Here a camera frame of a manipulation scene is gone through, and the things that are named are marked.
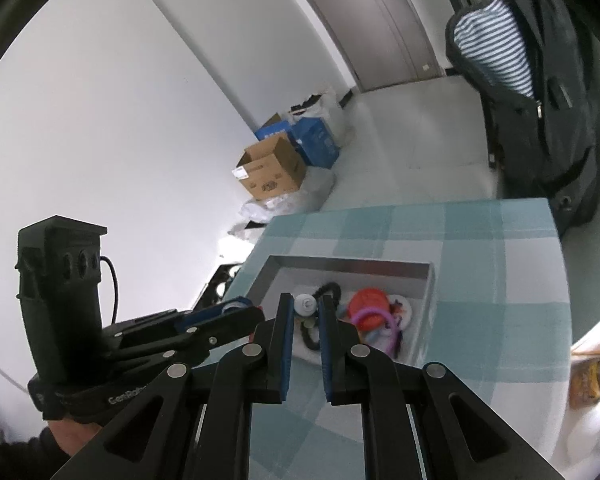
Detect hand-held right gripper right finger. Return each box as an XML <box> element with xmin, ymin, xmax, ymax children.
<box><xmin>318</xmin><ymin>294</ymin><xmax>563</xmax><ymax>480</ymax></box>

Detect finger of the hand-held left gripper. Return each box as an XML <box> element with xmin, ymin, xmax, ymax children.
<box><xmin>122</xmin><ymin>306</ymin><xmax>266</xmax><ymax>362</ymax></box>
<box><xmin>105</xmin><ymin>300</ymin><xmax>254</xmax><ymax>346</ymax></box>

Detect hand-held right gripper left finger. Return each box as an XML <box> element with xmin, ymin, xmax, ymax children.
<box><xmin>50</xmin><ymin>292</ymin><xmax>295</xmax><ymax>480</ymax></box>

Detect purple ring bracelet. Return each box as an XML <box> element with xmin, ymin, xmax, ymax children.
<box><xmin>352</xmin><ymin>307</ymin><xmax>403</xmax><ymax>358</ymax></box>

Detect red round badge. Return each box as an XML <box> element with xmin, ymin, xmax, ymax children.
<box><xmin>349</xmin><ymin>287</ymin><xmax>391</xmax><ymax>331</ymax></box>

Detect black spiral hair tie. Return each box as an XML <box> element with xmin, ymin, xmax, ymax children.
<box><xmin>300</xmin><ymin>281</ymin><xmax>342</xmax><ymax>351</ymax></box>

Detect grey cardboard box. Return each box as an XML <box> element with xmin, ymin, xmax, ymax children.
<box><xmin>247</xmin><ymin>255</ymin><xmax>437</xmax><ymax>361</ymax></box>

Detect person's left forearm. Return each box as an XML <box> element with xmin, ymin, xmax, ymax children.
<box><xmin>0</xmin><ymin>405</ymin><xmax>73</xmax><ymax>480</ymax></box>

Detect person's left hand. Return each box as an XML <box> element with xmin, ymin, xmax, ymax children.
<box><xmin>46</xmin><ymin>415</ymin><xmax>105</xmax><ymax>461</ymax></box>

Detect clear crumpled plastic bags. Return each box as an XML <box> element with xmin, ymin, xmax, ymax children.
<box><xmin>227</xmin><ymin>167</ymin><xmax>337</xmax><ymax>238</ymax></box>

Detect brown cardboard carton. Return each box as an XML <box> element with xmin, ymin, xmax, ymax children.
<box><xmin>236</xmin><ymin>132</ymin><xmax>308</xmax><ymax>201</ymax></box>

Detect teal checked tablecloth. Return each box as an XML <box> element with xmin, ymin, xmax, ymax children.
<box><xmin>200</xmin><ymin>197</ymin><xmax>573</xmax><ymax>480</ymax></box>

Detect flat blue carton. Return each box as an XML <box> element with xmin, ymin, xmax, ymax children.
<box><xmin>254</xmin><ymin>114</ymin><xmax>301</xmax><ymax>143</ymax></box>

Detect blue and white carton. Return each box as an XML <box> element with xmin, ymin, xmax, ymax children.
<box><xmin>292</xmin><ymin>117</ymin><xmax>342</xmax><ymax>168</ymax></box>

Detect white plastic bag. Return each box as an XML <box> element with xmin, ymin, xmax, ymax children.
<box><xmin>300</xmin><ymin>87</ymin><xmax>357</xmax><ymax>146</ymax></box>

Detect black jacket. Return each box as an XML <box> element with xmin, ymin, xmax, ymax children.
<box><xmin>445</xmin><ymin>0</ymin><xmax>600</xmax><ymax>236</ymax></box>

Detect grey door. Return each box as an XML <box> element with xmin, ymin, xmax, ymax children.
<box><xmin>280</xmin><ymin>0</ymin><xmax>441</xmax><ymax>93</ymax></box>

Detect blue striped shirt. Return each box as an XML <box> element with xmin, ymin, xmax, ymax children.
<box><xmin>452</xmin><ymin>0</ymin><xmax>536</xmax><ymax>98</ymax></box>

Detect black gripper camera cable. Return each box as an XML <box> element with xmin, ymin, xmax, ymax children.
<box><xmin>100</xmin><ymin>256</ymin><xmax>120</xmax><ymax>323</ymax></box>

